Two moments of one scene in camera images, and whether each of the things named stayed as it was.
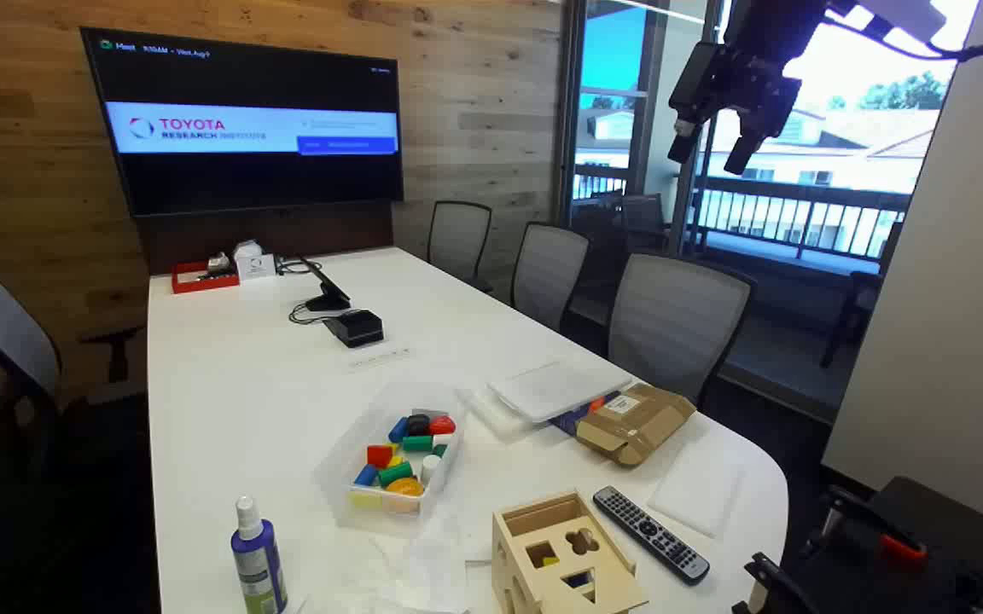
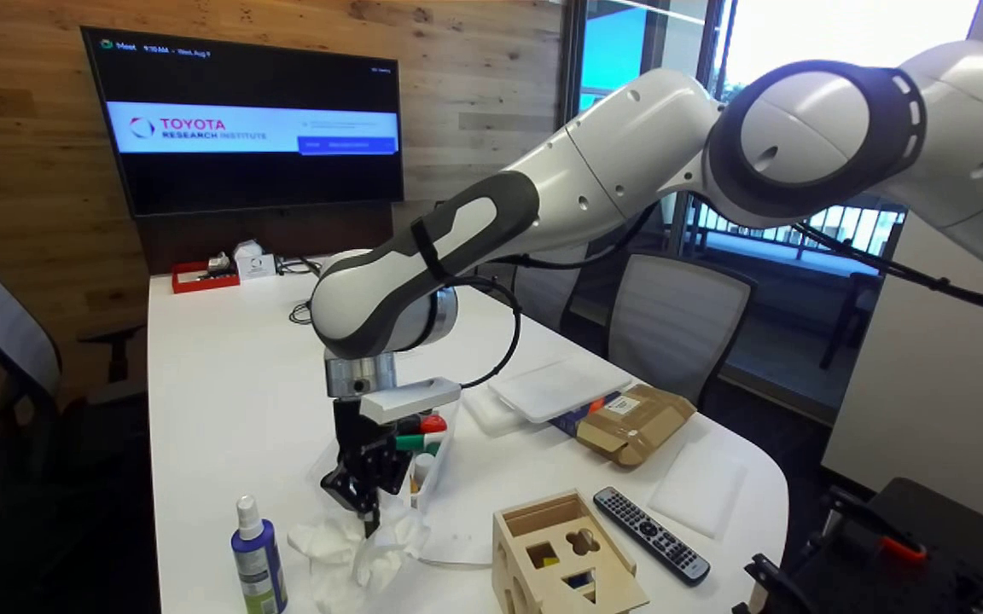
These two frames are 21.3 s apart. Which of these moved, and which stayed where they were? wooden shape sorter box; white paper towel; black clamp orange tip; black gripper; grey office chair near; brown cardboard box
Moved: white paper towel; black gripper
Stayed: grey office chair near; wooden shape sorter box; black clamp orange tip; brown cardboard box
